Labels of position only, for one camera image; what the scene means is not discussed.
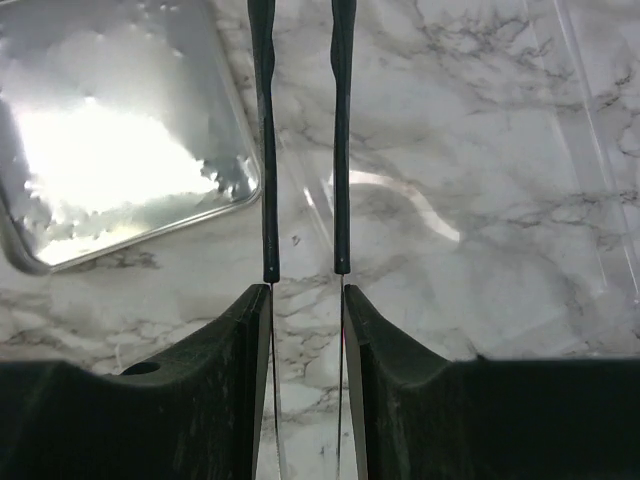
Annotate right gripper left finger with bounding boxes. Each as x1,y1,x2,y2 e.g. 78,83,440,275
1,284,272,479

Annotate clear plastic tray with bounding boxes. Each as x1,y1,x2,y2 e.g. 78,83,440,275
279,0,640,351

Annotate black metal tongs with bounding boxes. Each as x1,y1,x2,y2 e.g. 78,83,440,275
245,0,369,480

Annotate silver tin lid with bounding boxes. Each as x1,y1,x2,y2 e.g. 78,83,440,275
1,1,262,275

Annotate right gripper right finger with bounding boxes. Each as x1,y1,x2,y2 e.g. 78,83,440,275
343,285,639,479

